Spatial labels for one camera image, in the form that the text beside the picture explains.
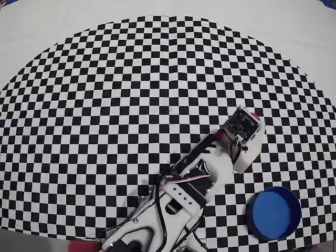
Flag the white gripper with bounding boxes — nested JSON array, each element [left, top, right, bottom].
[[176, 128, 264, 184]]

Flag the blue round box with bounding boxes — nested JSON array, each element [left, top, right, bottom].
[[244, 185, 302, 241]]

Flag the black and white checkerboard mat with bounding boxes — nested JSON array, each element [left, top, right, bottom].
[[0, 0, 336, 251]]

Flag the red flat object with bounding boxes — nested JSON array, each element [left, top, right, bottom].
[[68, 241, 103, 252]]

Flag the black wrist camera circuit board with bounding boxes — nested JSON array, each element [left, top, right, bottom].
[[219, 103, 263, 145]]

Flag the red white black servo wires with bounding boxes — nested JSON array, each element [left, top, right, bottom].
[[167, 160, 212, 186]]

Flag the black camera cable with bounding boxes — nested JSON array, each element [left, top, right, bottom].
[[104, 136, 249, 252]]

